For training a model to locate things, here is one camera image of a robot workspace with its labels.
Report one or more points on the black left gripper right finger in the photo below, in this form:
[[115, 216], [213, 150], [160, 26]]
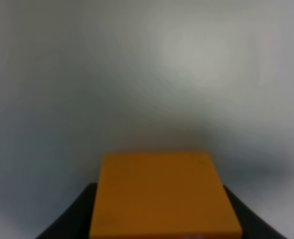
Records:
[[252, 225]]

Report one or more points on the orange cube block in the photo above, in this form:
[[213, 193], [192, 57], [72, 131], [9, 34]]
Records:
[[162, 196]]

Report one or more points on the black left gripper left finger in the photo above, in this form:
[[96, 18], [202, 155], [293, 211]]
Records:
[[75, 222]]

